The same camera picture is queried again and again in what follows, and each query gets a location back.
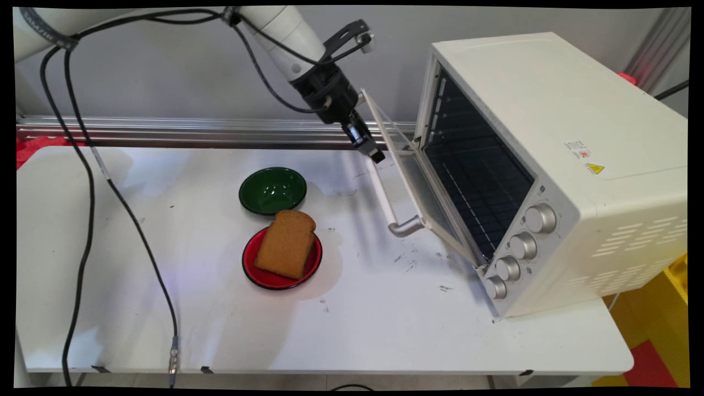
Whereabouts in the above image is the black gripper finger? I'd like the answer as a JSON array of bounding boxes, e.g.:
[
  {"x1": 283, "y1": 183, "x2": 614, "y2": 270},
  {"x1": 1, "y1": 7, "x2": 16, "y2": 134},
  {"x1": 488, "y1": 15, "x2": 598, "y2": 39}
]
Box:
[
  {"x1": 342, "y1": 122, "x2": 369, "y2": 151},
  {"x1": 351, "y1": 109, "x2": 386, "y2": 164}
]

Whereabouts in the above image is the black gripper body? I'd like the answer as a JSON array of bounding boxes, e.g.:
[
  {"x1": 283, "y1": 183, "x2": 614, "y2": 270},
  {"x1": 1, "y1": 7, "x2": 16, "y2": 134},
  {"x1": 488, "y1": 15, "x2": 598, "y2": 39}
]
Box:
[{"x1": 290, "y1": 63, "x2": 361, "y2": 125}]

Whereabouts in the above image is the glass oven door with handle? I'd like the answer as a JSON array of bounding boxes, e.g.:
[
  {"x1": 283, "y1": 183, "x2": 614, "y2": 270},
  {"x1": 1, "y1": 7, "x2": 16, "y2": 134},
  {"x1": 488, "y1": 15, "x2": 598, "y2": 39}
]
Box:
[{"x1": 360, "y1": 88, "x2": 490, "y2": 268}]

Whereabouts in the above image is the dark green bowl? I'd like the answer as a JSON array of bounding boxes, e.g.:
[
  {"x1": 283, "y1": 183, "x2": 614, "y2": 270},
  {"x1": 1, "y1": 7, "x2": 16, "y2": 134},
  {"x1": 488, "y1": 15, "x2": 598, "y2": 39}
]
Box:
[{"x1": 239, "y1": 167, "x2": 307, "y2": 216}]

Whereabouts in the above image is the brown bread slice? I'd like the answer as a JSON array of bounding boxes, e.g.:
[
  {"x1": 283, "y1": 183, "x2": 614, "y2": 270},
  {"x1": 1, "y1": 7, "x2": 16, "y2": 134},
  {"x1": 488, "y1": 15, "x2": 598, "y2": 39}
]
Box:
[{"x1": 254, "y1": 209, "x2": 317, "y2": 280}]

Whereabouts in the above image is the red plate with black rim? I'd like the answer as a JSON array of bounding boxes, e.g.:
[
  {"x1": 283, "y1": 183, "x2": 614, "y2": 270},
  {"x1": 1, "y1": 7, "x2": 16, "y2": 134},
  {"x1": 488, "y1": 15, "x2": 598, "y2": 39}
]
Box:
[{"x1": 242, "y1": 225, "x2": 323, "y2": 290}]

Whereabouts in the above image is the cream toaster oven body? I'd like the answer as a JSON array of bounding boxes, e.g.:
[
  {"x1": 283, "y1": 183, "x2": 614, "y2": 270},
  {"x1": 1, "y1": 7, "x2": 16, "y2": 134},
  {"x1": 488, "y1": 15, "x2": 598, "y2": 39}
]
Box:
[{"x1": 414, "y1": 32, "x2": 688, "y2": 318}]

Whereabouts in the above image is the large silver oven knob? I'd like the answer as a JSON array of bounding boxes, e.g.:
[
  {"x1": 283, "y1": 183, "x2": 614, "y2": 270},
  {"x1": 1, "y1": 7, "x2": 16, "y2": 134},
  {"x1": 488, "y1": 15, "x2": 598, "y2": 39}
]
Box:
[{"x1": 525, "y1": 203, "x2": 558, "y2": 234}]

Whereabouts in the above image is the red cloth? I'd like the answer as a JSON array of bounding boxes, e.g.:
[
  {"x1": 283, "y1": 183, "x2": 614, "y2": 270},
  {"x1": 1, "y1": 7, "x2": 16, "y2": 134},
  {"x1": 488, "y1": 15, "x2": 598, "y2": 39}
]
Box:
[{"x1": 16, "y1": 137, "x2": 86, "y2": 169}]

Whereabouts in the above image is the slanted aluminium profile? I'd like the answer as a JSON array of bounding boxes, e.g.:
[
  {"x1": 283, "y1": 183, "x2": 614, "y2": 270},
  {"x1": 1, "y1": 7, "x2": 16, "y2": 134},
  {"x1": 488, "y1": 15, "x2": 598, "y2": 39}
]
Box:
[{"x1": 624, "y1": 8, "x2": 691, "y2": 94}]

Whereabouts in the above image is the yellow foam floor mat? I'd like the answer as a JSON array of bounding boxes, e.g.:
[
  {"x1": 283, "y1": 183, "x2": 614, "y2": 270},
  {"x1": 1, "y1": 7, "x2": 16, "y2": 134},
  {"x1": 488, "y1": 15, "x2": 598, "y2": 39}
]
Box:
[{"x1": 591, "y1": 253, "x2": 690, "y2": 388}]

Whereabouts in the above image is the red foam floor mat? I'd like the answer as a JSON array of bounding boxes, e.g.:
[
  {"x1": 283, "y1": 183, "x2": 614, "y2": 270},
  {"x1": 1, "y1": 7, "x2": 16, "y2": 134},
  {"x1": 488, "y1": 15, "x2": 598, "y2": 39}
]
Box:
[{"x1": 623, "y1": 340, "x2": 678, "y2": 388}]

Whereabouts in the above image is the black looped wrist cable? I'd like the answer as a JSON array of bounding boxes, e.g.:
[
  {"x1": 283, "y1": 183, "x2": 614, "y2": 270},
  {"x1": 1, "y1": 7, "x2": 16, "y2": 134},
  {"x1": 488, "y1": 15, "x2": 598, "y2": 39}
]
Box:
[{"x1": 231, "y1": 22, "x2": 334, "y2": 115}]

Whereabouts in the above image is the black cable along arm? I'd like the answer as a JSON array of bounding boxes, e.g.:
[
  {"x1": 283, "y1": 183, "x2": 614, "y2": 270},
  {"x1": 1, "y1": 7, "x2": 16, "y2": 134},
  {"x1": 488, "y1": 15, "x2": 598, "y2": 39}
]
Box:
[{"x1": 147, "y1": 8, "x2": 370, "y2": 67}]

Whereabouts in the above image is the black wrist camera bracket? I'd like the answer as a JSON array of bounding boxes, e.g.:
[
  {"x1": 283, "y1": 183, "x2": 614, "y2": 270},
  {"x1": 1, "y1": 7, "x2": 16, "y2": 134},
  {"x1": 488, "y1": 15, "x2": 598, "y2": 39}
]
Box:
[{"x1": 321, "y1": 19, "x2": 376, "y2": 64}]

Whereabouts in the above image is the horizontal aluminium rail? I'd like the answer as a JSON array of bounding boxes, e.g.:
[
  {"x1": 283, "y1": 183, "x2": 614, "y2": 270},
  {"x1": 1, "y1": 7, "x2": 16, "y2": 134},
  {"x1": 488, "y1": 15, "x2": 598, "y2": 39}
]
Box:
[{"x1": 16, "y1": 114, "x2": 417, "y2": 150}]

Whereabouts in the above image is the plain black hanging cable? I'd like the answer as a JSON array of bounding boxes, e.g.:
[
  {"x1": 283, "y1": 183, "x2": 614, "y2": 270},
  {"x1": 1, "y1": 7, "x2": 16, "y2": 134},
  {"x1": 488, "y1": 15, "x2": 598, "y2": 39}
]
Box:
[{"x1": 40, "y1": 30, "x2": 96, "y2": 388}]

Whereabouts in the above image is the black cable with metal connector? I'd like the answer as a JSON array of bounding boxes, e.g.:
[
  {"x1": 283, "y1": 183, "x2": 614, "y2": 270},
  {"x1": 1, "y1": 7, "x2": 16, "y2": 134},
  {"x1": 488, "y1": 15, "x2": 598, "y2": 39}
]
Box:
[{"x1": 63, "y1": 47, "x2": 180, "y2": 388}]

